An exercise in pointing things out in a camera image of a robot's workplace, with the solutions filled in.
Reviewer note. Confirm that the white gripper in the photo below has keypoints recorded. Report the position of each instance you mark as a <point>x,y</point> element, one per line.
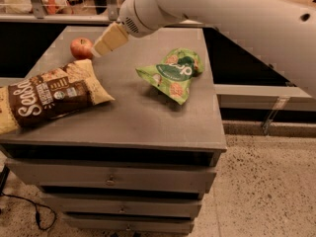
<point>134,19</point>

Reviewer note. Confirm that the red apple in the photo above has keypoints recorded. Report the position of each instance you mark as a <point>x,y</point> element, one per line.
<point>81,48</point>

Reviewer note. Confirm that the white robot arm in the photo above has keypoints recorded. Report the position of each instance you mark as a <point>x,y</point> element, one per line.
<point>279,33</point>

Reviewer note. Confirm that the brown Sea Salt chip bag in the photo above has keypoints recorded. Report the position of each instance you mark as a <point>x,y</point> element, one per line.
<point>51,95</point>

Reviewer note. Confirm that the green snack bag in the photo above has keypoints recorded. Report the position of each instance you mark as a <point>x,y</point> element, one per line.
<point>174,74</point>

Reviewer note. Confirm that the grey drawer cabinet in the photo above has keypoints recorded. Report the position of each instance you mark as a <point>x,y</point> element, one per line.
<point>141,125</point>

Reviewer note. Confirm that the top grey drawer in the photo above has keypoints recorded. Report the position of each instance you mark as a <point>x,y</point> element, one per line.
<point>113,175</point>

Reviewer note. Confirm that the grey drawer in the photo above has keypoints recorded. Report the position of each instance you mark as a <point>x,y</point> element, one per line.
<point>124,205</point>
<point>113,175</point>
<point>130,223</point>

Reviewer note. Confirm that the middle grey drawer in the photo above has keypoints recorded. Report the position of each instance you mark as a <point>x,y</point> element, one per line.
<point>124,205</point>

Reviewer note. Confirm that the bottom grey drawer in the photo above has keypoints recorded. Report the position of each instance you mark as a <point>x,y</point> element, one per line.
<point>130,223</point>

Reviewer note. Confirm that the middle metal railing post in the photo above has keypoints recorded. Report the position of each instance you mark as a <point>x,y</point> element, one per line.
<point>112,9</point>

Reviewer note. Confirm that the metal railing post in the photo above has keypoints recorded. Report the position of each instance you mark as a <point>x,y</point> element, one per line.
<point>112,9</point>
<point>38,9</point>

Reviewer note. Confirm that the left metal railing post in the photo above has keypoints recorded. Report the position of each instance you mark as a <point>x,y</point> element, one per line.
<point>38,9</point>

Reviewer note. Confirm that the clear acrylic bracket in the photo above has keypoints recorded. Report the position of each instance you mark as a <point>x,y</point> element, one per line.
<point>279,105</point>

